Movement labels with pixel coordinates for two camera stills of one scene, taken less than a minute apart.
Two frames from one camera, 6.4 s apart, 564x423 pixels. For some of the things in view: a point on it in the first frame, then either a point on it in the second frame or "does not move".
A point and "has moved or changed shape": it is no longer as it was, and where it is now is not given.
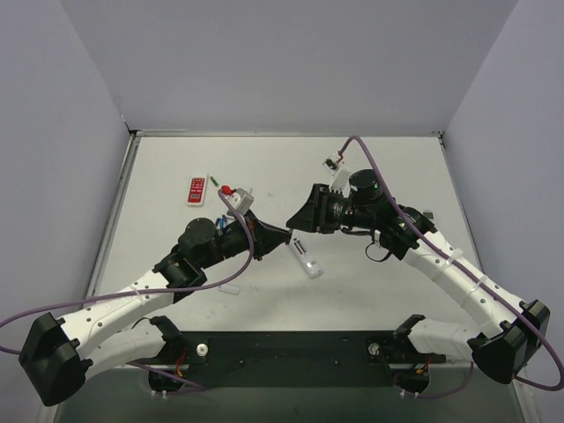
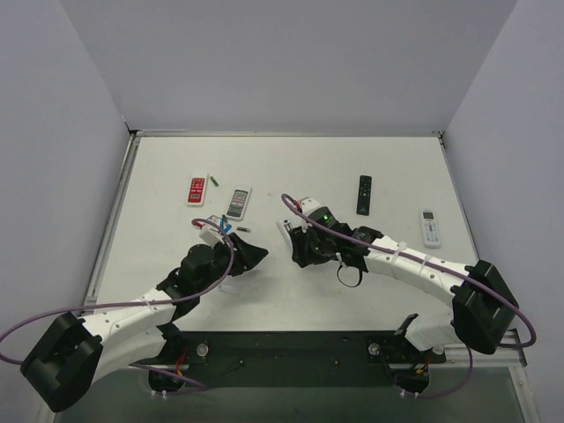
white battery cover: [230, 289] does not move
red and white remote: [196, 191] does not move
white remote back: [307, 261] has moved or changed shape
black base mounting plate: [290, 359] does not move
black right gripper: [322, 208] -> [304, 242]
